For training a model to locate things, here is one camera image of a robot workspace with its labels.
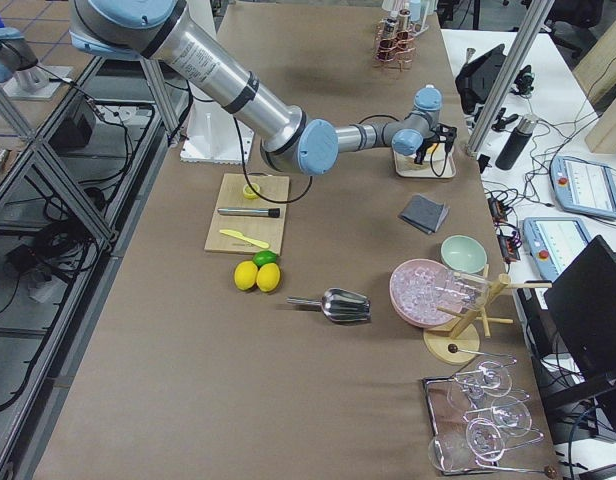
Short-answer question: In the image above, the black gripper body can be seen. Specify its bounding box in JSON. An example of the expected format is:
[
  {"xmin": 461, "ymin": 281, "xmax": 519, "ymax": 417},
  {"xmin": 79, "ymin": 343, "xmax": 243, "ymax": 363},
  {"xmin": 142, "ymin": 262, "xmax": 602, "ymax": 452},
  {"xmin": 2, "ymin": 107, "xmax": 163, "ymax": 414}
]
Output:
[{"xmin": 420, "ymin": 123, "xmax": 457, "ymax": 156}]

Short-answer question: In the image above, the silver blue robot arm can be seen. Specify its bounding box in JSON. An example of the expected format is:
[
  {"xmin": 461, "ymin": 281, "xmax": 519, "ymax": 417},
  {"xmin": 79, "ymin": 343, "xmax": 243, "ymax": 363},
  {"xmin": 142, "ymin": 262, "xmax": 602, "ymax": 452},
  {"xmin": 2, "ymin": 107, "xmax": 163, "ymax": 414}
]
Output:
[{"xmin": 70, "ymin": 1, "xmax": 456, "ymax": 176}]

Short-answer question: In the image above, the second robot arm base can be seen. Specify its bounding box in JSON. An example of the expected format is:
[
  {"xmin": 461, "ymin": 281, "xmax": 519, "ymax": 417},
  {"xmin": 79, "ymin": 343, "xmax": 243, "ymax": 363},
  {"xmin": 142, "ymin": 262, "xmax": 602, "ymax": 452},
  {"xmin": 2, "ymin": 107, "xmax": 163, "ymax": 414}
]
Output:
[{"xmin": 0, "ymin": 27, "xmax": 73, "ymax": 101}]

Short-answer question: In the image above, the cream rabbit serving tray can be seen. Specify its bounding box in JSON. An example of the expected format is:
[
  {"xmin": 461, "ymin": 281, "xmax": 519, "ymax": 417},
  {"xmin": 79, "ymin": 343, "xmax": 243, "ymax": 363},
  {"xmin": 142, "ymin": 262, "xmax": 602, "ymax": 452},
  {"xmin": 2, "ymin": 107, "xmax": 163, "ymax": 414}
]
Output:
[{"xmin": 393, "ymin": 147, "xmax": 458, "ymax": 180}]

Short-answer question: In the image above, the metal glass tray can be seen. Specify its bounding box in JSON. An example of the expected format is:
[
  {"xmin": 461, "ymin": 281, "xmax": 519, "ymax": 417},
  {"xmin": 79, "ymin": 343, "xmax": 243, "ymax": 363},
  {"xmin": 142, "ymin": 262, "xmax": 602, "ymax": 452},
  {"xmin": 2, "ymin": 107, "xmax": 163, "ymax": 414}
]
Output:
[{"xmin": 422, "ymin": 351, "xmax": 557, "ymax": 479}]

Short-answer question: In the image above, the black thermos bottle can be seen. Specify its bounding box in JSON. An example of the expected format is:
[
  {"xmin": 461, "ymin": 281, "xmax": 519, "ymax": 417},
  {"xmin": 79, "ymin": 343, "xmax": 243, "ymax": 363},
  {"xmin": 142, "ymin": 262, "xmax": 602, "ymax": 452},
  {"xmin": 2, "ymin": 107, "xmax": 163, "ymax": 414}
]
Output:
[{"xmin": 495, "ymin": 114, "xmax": 539, "ymax": 171}]

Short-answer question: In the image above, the folded grey cloth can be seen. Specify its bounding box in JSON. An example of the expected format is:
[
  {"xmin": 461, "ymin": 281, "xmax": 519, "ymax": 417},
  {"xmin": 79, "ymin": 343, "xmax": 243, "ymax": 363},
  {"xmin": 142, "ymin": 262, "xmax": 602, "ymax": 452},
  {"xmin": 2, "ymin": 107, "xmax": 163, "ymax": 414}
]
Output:
[{"xmin": 398, "ymin": 194, "xmax": 449, "ymax": 234}]

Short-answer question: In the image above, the tea bottle in rack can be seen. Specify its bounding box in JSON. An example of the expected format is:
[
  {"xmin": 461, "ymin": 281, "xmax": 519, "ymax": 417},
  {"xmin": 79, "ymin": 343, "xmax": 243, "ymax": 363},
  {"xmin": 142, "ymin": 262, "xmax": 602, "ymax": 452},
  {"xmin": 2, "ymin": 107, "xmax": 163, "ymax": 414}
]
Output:
[{"xmin": 377, "ymin": 18, "xmax": 410, "ymax": 56}]

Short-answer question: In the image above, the mint green bowl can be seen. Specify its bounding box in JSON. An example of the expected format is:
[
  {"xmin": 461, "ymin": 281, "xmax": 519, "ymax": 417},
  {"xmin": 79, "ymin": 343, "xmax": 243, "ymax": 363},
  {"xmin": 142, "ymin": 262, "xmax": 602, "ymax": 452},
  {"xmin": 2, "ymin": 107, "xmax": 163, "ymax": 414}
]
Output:
[{"xmin": 440, "ymin": 235, "xmax": 487, "ymax": 274}]

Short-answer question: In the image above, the upper teach pendant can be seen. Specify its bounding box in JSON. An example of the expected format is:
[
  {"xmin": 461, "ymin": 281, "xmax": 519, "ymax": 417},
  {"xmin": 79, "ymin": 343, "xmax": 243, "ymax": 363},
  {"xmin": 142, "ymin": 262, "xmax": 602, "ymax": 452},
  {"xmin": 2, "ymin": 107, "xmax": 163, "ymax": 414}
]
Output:
[{"xmin": 550, "ymin": 156, "xmax": 616, "ymax": 220}]

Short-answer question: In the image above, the teach pendant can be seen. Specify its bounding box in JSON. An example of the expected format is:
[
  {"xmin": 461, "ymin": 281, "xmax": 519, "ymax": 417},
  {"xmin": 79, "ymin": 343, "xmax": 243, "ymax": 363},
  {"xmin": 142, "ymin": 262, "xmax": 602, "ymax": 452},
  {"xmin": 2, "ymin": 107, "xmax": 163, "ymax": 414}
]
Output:
[
  {"xmin": 550, "ymin": 156, "xmax": 616, "ymax": 220},
  {"xmin": 522, "ymin": 217, "xmax": 591, "ymax": 281}
]

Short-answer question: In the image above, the lower teach pendant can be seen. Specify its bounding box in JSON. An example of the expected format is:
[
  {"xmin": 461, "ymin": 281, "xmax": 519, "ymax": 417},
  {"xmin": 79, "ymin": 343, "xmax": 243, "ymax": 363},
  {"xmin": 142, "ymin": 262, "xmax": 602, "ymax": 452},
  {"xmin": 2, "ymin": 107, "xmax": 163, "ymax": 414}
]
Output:
[{"xmin": 522, "ymin": 217, "xmax": 591, "ymax": 281}]

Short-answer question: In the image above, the pink bowl of ice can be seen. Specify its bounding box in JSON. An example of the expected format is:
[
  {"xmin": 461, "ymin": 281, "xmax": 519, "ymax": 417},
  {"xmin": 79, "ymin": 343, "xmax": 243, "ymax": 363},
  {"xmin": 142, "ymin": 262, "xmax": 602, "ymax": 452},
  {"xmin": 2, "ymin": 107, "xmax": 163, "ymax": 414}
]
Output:
[{"xmin": 389, "ymin": 259, "xmax": 479, "ymax": 329}]

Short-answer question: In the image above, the bamboo cutting board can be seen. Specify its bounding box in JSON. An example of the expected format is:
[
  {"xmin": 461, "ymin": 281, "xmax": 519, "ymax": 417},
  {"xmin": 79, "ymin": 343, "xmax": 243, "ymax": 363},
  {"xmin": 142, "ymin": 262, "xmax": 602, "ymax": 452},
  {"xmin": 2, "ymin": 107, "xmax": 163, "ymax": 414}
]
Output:
[{"xmin": 204, "ymin": 173, "xmax": 287, "ymax": 254}]

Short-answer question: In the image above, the metal ice scoop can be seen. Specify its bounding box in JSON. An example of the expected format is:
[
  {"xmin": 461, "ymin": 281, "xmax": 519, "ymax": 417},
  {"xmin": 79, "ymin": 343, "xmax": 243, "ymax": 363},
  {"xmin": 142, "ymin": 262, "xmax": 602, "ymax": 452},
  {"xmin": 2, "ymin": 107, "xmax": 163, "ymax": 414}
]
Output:
[{"xmin": 286, "ymin": 288, "xmax": 371, "ymax": 324}]

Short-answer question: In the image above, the half lemon slice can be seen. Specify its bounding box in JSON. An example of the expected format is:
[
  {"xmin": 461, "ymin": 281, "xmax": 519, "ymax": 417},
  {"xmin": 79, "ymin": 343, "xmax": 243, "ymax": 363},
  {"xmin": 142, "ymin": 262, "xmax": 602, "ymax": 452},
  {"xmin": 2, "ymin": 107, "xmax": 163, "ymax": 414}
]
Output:
[{"xmin": 242, "ymin": 183, "xmax": 260, "ymax": 200}]

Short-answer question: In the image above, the wooden cup stand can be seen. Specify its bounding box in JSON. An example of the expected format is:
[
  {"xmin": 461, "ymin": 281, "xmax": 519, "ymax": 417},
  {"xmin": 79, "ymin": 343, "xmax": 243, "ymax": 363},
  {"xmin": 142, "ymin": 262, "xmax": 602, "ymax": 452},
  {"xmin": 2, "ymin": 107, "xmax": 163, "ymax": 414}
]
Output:
[{"xmin": 423, "ymin": 270, "xmax": 553, "ymax": 365}]

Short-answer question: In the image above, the green lime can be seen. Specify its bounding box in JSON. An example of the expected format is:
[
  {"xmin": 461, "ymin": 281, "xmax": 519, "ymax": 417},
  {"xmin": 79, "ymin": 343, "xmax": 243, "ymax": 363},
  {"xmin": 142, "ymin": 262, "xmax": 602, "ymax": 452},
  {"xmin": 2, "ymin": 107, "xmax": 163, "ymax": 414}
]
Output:
[{"xmin": 252, "ymin": 250, "xmax": 278, "ymax": 268}]

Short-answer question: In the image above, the black monitor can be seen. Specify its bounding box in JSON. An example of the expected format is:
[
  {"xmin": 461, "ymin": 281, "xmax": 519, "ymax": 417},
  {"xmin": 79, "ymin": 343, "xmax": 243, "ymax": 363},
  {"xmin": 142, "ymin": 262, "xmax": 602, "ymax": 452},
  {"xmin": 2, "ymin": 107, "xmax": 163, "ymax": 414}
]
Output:
[{"xmin": 545, "ymin": 235, "xmax": 616, "ymax": 377}]

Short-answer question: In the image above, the lower yellow lemon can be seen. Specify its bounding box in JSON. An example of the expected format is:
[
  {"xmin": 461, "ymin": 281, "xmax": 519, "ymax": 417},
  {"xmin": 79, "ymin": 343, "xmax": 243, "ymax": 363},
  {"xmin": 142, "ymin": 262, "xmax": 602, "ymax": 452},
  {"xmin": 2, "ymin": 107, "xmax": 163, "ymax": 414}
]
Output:
[{"xmin": 256, "ymin": 263, "xmax": 281, "ymax": 293}]

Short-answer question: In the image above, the yellow lemon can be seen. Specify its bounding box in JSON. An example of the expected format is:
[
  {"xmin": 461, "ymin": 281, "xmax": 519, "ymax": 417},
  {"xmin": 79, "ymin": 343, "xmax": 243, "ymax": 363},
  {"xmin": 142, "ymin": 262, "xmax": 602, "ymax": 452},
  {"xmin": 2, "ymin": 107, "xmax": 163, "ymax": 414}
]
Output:
[
  {"xmin": 256, "ymin": 263, "xmax": 281, "ymax": 293},
  {"xmin": 233, "ymin": 260, "xmax": 259, "ymax": 291}
]

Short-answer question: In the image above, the steel muddler black tip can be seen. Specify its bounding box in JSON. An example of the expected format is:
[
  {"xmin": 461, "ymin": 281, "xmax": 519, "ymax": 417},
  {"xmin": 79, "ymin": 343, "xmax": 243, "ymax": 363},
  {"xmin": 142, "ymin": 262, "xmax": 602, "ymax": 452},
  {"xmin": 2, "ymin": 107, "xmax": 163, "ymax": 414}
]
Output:
[{"xmin": 217, "ymin": 207, "xmax": 281, "ymax": 218}]

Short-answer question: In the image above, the yellow plastic knife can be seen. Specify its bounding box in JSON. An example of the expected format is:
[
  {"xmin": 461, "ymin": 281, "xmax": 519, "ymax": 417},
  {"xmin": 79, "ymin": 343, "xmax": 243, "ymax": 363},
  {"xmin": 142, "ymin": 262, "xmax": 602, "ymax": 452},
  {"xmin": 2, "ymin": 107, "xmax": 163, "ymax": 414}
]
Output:
[{"xmin": 219, "ymin": 229, "xmax": 270, "ymax": 249}]

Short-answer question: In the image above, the upper yellow lemon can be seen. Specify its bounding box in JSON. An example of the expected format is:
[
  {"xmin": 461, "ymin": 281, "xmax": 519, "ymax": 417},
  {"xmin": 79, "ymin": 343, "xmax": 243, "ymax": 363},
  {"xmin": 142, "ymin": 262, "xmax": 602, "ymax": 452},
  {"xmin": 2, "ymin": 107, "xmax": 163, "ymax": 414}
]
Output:
[{"xmin": 233, "ymin": 260, "xmax": 259, "ymax": 291}]

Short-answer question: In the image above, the copper wire bottle rack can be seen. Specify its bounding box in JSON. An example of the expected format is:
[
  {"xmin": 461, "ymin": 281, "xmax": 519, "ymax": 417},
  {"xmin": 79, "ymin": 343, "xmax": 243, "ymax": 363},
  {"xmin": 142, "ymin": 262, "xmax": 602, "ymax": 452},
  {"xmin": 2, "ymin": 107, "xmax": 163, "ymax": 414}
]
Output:
[{"xmin": 373, "ymin": 8, "xmax": 415, "ymax": 71}]

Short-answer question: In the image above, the aluminium frame post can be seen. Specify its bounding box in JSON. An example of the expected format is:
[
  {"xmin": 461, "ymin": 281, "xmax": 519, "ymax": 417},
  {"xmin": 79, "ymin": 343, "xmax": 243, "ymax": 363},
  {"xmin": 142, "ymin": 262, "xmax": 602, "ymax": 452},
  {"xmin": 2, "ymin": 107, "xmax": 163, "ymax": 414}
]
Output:
[{"xmin": 466, "ymin": 0, "xmax": 554, "ymax": 159}]

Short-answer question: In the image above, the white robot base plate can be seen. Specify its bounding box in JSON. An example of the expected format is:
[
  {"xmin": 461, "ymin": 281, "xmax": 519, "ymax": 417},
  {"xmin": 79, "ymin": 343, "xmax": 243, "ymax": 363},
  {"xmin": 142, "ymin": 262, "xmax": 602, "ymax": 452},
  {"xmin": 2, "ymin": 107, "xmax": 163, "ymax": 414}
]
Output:
[{"xmin": 180, "ymin": 100, "xmax": 254, "ymax": 164}]

